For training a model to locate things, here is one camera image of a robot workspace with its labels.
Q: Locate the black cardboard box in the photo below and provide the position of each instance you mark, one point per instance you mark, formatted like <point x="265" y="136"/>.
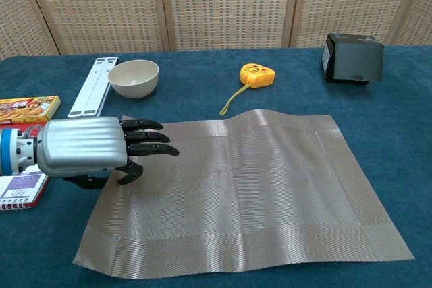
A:
<point x="357" y="60"/>

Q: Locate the red spiral notebook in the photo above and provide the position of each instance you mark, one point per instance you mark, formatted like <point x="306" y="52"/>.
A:
<point x="20" y="190"/>

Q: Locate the woven bamboo folding screen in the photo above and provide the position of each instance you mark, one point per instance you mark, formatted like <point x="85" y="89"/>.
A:
<point x="222" y="4"/>

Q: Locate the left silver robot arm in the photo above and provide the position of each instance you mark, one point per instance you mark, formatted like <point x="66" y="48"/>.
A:
<point x="17" y="151"/>

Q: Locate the brown woven placemat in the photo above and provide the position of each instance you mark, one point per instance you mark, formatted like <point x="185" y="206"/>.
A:
<point x="243" y="193"/>

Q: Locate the white bowl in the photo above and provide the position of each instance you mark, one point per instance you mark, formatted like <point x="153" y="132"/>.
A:
<point x="133" y="77"/>

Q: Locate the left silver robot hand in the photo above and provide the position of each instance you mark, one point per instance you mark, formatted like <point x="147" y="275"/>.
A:
<point x="84" y="144"/>

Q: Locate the yellow curry box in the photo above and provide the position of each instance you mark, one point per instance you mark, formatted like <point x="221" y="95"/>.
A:
<point x="28" y="109"/>

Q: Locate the white folding stand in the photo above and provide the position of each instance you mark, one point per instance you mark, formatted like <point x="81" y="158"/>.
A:
<point x="91" y="95"/>

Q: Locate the yellow tape measure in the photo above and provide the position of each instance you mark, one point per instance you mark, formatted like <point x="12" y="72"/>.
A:
<point x="257" y="75"/>

